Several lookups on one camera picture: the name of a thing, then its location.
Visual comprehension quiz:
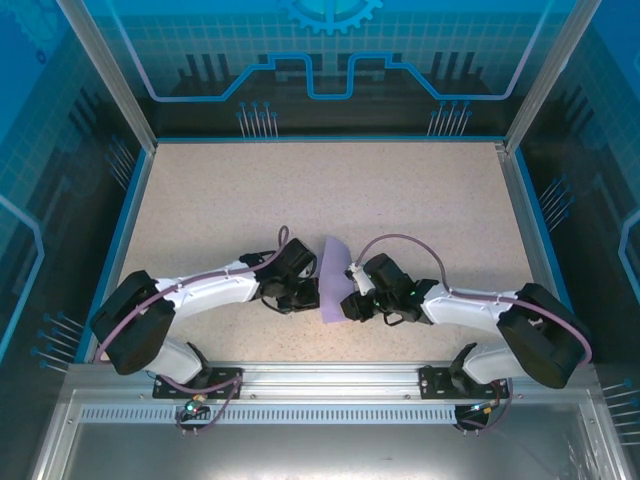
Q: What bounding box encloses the aluminium front beam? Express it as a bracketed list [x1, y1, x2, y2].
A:
[64, 360, 599, 401]

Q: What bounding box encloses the metal tray panel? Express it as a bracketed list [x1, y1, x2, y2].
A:
[29, 388, 631, 480]

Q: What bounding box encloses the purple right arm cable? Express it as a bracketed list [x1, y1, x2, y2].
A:
[357, 233, 596, 436]

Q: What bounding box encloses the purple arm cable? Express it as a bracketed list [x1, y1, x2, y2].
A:
[92, 224, 294, 435]
[357, 233, 596, 436]

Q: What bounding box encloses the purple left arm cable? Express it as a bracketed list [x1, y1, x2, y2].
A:
[92, 224, 294, 435]

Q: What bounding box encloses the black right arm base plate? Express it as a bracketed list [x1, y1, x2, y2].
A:
[418, 364, 506, 401]

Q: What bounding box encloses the slotted metal cable duct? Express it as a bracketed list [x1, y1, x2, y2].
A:
[78, 405, 460, 426]

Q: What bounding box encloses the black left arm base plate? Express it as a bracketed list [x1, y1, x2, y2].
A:
[152, 366, 245, 400]

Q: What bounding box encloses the aluminium side rail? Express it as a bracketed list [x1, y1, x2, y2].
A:
[492, 141, 556, 296]
[82, 144, 160, 364]

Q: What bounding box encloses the aluminium upright post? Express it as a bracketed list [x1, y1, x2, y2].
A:
[54, 0, 160, 154]
[503, 0, 591, 154]

